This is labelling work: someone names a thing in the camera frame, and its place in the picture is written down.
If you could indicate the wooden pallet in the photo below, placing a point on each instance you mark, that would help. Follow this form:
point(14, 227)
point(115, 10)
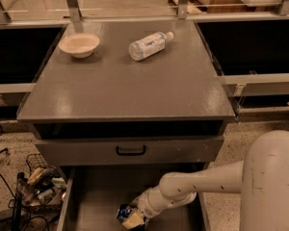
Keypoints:
point(190, 7)

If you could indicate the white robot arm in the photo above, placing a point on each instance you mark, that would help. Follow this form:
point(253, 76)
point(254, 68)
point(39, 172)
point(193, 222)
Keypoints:
point(262, 180)

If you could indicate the beige paper bowl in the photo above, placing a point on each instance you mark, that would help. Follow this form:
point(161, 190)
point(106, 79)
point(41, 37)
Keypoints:
point(79, 45)

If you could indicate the black wire basket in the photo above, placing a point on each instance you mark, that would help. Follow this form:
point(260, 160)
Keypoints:
point(44, 189)

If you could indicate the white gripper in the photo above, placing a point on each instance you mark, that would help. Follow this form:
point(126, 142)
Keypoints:
point(144, 203)

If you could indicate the open grey middle drawer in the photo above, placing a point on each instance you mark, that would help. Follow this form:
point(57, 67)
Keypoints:
point(95, 193)

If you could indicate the black drawer handle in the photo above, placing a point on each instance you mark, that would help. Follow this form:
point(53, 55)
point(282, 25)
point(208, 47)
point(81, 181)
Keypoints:
point(131, 151)

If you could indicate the clear plastic water bottle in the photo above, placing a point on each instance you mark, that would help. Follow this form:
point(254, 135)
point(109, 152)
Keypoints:
point(150, 45)

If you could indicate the metal railing frame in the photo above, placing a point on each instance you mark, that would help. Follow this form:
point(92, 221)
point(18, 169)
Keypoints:
point(46, 12)

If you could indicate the blue pepsi can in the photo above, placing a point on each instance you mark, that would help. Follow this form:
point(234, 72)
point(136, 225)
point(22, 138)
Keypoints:
point(131, 218)

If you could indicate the grey top drawer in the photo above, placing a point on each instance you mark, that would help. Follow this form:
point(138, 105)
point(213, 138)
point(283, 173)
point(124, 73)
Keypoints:
point(90, 152)

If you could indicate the grey drawer cabinet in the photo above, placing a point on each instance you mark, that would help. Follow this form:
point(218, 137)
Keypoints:
point(173, 94)

